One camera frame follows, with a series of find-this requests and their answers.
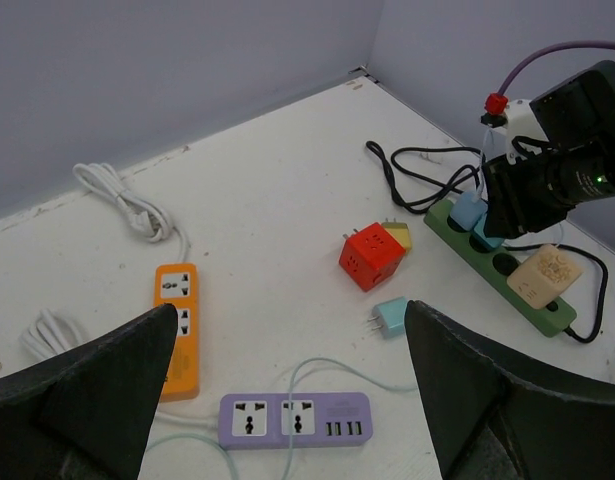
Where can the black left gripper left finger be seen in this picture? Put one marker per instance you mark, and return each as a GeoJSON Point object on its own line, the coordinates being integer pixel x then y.
{"type": "Point", "coordinates": [87, 413]}

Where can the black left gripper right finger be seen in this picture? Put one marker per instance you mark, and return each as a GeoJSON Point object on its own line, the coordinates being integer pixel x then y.
{"type": "Point", "coordinates": [496, 413]}

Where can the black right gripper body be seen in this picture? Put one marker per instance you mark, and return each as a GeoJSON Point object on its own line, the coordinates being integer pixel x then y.
{"type": "Point", "coordinates": [534, 194]}

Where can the light blue charger plug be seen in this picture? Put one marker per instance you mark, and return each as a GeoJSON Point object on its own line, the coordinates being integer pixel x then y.
{"type": "Point", "coordinates": [468, 210]}

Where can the beige cube adapter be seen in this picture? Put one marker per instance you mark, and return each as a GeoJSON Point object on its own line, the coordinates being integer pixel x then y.
{"type": "Point", "coordinates": [544, 276]}

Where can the green power strip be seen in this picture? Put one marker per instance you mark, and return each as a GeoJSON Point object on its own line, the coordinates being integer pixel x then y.
{"type": "Point", "coordinates": [494, 267]}

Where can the yellow plug adapter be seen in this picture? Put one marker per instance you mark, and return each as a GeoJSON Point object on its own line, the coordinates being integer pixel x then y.
{"type": "Point", "coordinates": [400, 232]}

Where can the teal charger plug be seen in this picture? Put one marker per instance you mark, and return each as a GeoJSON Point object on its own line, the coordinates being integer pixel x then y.
{"type": "Point", "coordinates": [388, 317]}

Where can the purple power strip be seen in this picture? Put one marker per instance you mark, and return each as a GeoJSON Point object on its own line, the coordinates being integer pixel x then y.
{"type": "Point", "coordinates": [262, 421]}

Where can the orange power strip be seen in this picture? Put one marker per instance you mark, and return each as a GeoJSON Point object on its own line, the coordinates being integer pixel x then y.
{"type": "Point", "coordinates": [178, 285]}

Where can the red cube socket adapter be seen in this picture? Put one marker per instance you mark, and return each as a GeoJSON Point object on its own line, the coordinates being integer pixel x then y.
{"type": "Point", "coordinates": [371, 256]}

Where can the white cord bundle purple strip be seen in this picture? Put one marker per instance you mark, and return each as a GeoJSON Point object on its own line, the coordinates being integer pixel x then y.
{"type": "Point", "coordinates": [50, 335]}

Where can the white cord bundle orange strip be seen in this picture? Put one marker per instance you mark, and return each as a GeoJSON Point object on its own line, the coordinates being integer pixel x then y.
{"type": "Point", "coordinates": [150, 221]}

